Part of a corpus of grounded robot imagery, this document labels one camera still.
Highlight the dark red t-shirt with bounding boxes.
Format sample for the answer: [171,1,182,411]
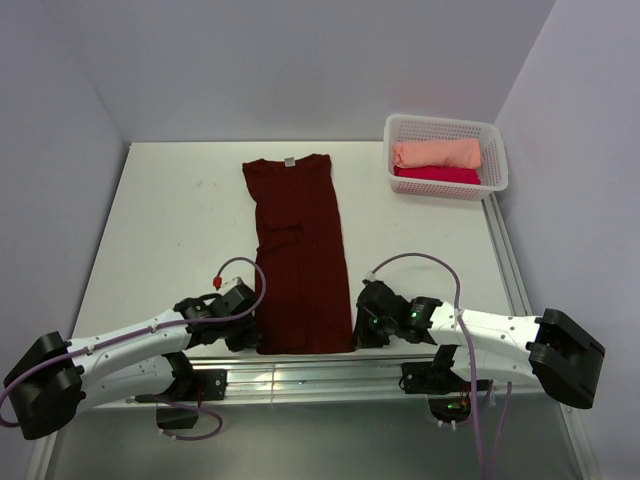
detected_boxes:
[242,154,353,355]

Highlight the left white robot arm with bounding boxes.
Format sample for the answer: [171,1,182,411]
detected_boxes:
[1,279,264,440]

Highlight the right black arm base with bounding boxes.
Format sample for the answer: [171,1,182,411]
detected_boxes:
[398,361,472,424]

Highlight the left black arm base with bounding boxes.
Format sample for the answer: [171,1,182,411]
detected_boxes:
[133,369,227,442]

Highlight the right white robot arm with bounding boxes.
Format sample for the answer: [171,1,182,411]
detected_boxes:
[353,281,606,409]

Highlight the rolled pink t-shirt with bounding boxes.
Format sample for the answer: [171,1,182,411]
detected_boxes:
[394,166,481,185]

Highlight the white plastic basket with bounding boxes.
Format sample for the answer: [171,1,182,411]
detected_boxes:
[383,114,509,201]

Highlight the rolled peach t-shirt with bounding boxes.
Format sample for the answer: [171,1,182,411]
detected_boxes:
[392,138,482,169]

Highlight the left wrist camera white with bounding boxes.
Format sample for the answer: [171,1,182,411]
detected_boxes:
[212,276,244,295]

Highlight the aluminium rail frame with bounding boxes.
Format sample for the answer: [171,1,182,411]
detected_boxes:
[25,192,601,479]

